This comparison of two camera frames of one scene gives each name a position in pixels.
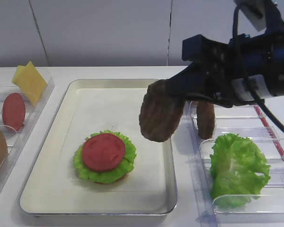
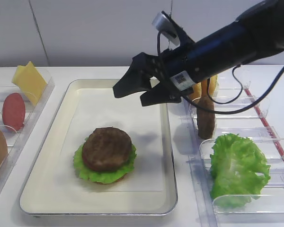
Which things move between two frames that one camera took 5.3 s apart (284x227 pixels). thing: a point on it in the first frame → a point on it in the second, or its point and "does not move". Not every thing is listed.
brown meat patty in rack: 205,115 does not move
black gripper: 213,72 → 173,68
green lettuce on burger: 111,176 does not move
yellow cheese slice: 31,82 does not move
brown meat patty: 161,110 → 106,148
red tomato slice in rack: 13,111 does not move
